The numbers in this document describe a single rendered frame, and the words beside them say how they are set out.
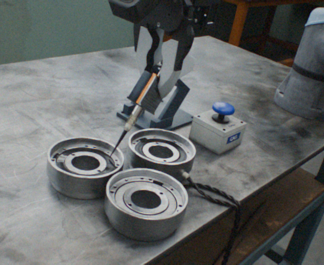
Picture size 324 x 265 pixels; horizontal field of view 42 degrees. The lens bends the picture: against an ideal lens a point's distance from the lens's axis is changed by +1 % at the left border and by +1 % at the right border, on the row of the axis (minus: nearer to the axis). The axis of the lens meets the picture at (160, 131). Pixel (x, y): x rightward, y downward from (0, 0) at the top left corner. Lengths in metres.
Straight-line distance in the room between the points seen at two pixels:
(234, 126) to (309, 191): 0.53
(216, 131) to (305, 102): 0.32
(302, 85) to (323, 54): 0.08
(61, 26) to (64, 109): 1.73
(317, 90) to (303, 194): 0.33
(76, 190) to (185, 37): 0.24
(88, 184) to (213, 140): 0.27
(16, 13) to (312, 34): 1.67
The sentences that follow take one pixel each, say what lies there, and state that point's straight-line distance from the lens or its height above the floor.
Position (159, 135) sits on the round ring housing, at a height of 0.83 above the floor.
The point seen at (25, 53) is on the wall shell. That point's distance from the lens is 2.44.
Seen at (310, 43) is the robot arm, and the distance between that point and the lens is 0.98.
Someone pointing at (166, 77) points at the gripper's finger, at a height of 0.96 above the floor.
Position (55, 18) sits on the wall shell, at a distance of 2.48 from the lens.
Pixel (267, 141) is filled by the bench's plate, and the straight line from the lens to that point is 0.84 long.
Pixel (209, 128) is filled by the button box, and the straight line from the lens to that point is 0.74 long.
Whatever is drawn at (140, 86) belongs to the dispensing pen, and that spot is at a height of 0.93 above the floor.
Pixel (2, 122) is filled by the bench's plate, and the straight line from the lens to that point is 0.75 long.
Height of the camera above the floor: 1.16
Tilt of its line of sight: 28 degrees down
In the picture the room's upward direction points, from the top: 11 degrees clockwise
